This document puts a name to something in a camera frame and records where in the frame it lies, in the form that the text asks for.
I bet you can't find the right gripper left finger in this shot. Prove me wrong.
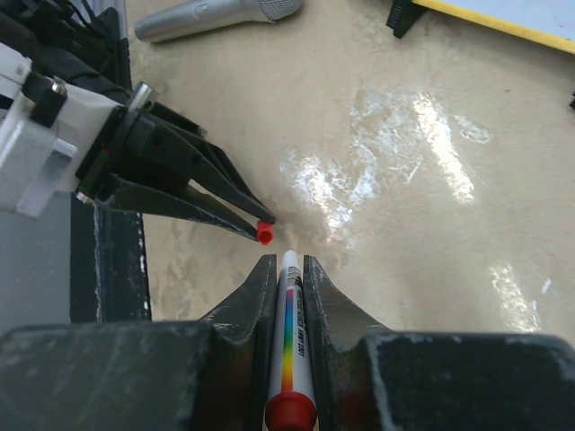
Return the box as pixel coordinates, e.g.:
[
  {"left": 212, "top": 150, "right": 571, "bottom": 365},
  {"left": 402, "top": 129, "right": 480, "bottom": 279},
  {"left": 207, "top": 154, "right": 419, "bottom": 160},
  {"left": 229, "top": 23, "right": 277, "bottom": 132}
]
[{"left": 1, "top": 255, "right": 277, "bottom": 430}]

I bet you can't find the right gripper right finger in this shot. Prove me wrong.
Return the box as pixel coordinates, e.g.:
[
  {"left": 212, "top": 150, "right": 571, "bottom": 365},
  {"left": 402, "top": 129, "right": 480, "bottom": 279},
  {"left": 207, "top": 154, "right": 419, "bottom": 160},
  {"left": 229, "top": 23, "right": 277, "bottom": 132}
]
[{"left": 303, "top": 256, "right": 574, "bottom": 430}]

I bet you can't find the silver toy microphone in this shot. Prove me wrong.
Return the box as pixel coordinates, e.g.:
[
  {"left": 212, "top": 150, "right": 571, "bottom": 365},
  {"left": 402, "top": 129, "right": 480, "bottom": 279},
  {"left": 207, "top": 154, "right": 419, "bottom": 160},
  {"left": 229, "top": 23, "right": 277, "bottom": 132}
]
[{"left": 134, "top": 0, "right": 304, "bottom": 43}]

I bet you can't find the red marker cap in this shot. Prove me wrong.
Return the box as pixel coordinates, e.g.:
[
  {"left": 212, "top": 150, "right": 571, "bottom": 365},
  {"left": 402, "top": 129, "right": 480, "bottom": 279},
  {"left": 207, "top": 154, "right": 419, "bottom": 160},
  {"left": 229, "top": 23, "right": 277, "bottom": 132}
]
[{"left": 256, "top": 220, "right": 274, "bottom": 246}]

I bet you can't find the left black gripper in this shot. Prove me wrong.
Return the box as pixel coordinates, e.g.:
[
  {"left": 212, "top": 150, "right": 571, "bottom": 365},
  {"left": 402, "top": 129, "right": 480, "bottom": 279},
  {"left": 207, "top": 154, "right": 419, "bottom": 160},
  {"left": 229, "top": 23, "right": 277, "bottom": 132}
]
[{"left": 75, "top": 82, "right": 276, "bottom": 241}]

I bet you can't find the red whiteboard marker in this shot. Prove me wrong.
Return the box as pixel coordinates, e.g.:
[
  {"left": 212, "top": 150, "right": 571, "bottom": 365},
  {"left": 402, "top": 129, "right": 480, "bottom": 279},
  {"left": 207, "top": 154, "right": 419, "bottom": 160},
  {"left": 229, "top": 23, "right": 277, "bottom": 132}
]
[{"left": 265, "top": 251, "right": 317, "bottom": 430}]

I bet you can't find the yellow framed whiteboard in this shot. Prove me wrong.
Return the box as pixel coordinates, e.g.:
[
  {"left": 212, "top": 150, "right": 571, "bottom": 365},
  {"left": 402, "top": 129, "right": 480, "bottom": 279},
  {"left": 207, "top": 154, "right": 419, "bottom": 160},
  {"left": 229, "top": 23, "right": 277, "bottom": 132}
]
[{"left": 416, "top": 0, "right": 574, "bottom": 54}]

